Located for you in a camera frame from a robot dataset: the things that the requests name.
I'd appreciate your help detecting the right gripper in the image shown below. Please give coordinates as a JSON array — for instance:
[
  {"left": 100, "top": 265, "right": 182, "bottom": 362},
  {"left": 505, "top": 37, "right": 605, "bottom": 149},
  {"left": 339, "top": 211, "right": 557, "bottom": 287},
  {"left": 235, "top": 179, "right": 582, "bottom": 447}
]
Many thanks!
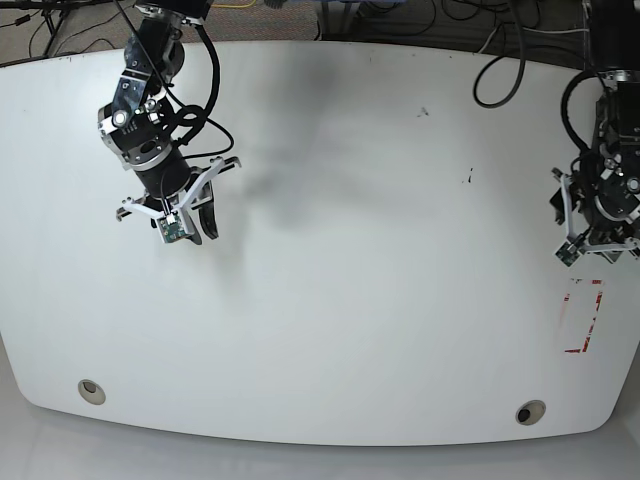
[{"left": 114, "top": 155, "right": 244, "bottom": 247}]

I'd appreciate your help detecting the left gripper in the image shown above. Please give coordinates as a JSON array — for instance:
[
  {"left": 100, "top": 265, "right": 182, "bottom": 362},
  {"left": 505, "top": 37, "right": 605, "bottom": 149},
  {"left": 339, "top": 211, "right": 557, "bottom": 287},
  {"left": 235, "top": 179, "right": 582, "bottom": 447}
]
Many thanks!
[{"left": 549, "top": 168, "right": 639, "bottom": 263}]

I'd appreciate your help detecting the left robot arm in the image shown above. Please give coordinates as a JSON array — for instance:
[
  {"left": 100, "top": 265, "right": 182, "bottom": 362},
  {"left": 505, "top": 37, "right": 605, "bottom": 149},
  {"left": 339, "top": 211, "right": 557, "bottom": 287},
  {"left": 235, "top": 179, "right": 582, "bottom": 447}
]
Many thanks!
[{"left": 550, "top": 1, "right": 639, "bottom": 267}]

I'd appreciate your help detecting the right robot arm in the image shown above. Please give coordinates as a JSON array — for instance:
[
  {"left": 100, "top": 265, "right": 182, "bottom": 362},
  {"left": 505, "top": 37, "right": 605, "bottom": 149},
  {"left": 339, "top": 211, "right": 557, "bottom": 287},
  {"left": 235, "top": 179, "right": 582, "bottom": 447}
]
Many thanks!
[{"left": 97, "top": 1, "right": 240, "bottom": 245}]

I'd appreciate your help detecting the red tape rectangle marking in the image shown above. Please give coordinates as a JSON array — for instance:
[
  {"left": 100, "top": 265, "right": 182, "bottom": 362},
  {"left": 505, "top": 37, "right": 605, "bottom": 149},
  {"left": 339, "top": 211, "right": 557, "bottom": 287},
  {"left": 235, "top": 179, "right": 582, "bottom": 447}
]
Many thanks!
[{"left": 558, "top": 278, "right": 605, "bottom": 354}]

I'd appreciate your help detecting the black tripod stand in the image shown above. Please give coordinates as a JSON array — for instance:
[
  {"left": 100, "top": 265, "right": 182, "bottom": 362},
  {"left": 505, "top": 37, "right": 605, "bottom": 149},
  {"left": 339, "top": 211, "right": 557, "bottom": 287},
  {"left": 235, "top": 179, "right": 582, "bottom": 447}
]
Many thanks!
[{"left": 1, "top": 0, "right": 105, "bottom": 60}]

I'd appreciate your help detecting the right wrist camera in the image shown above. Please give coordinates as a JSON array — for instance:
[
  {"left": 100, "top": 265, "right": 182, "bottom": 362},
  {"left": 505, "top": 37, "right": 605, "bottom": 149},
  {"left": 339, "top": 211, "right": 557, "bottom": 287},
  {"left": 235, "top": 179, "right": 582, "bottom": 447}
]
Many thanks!
[{"left": 154, "top": 213, "right": 192, "bottom": 244}]

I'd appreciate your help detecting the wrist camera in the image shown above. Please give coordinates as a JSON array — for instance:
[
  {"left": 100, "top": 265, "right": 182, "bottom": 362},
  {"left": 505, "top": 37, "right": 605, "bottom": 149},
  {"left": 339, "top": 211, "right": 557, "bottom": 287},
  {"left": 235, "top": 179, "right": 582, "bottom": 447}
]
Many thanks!
[
  {"left": 154, "top": 213, "right": 192, "bottom": 244},
  {"left": 554, "top": 241, "right": 584, "bottom": 268}
]

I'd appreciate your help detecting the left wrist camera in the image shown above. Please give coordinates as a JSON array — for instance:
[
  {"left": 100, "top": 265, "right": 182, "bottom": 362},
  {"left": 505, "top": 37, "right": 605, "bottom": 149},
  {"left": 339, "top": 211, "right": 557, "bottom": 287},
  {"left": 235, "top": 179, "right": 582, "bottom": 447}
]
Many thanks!
[{"left": 554, "top": 241, "right": 584, "bottom": 268}]

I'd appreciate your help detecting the left table cable grommet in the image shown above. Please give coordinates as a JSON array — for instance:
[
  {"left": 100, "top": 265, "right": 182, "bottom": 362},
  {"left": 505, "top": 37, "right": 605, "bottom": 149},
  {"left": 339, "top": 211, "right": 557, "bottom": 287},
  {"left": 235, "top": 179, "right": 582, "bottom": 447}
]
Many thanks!
[{"left": 78, "top": 379, "right": 106, "bottom": 406}]

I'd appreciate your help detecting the table cable grommet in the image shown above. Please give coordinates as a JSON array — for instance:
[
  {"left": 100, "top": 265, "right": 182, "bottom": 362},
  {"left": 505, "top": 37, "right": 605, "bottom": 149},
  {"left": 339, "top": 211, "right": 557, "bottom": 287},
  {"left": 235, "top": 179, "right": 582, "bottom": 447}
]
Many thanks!
[
  {"left": 78, "top": 379, "right": 106, "bottom": 406},
  {"left": 515, "top": 400, "right": 546, "bottom": 426}
]

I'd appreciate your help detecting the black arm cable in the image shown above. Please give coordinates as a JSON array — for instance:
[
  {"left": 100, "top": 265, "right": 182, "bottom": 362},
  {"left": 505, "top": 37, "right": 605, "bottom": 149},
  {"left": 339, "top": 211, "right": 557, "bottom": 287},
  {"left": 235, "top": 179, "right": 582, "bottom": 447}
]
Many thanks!
[{"left": 472, "top": 0, "right": 531, "bottom": 108}]

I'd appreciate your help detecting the right table cable grommet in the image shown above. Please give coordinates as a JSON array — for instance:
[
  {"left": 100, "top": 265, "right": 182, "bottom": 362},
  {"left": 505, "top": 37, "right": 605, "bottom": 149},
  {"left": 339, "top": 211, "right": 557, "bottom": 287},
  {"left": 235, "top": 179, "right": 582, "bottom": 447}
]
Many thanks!
[{"left": 515, "top": 400, "right": 546, "bottom": 426}]

